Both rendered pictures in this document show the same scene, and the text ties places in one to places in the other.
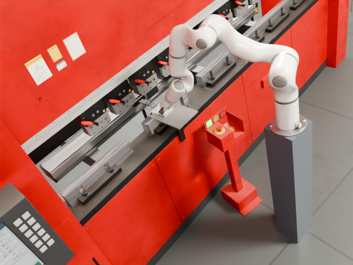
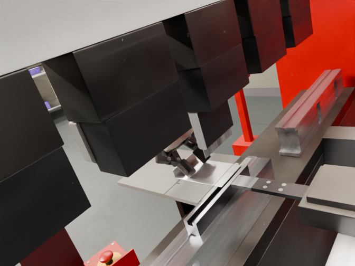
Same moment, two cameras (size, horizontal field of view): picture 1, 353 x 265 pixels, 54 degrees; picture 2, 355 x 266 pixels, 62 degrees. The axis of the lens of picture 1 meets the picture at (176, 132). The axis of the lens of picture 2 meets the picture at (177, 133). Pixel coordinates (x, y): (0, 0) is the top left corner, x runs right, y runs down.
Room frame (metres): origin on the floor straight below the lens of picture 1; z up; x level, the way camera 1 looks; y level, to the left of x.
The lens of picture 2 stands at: (2.41, -0.08, 1.35)
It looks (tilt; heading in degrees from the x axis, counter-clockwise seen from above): 22 degrees down; 172
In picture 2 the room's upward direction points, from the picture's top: 18 degrees counter-clockwise
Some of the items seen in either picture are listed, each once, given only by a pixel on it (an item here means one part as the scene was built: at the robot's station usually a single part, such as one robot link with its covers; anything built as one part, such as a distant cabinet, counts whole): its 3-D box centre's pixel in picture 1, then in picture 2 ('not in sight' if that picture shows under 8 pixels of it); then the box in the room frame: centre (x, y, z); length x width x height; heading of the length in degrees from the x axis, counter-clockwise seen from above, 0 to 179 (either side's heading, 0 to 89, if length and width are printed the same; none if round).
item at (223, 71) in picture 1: (221, 73); not in sight; (2.19, -0.46, 0.89); 0.30 x 0.05 x 0.03; 125
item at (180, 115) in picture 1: (173, 114); (177, 171); (1.77, -0.02, 1.00); 0.26 x 0.18 x 0.01; 35
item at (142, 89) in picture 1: (142, 77); (203, 56); (1.87, 0.09, 1.26); 0.15 x 0.09 x 0.17; 125
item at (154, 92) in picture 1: (151, 92); (213, 124); (1.89, 0.07, 1.13); 0.10 x 0.02 x 0.10; 125
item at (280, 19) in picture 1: (277, 22); not in sight; (2.65, -1.11, 0.89); 0.30 x 0.05 x 0.03; 125
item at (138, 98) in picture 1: (142, 100); (298, 188); (2.01, 0.15, 1.01); 0.26 x 0.12 x 0.05; 35
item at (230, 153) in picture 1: (232, 165); not in sight; (1.74, -0.31, 0.39); 0.06 x 0.06 x 0.54; 24
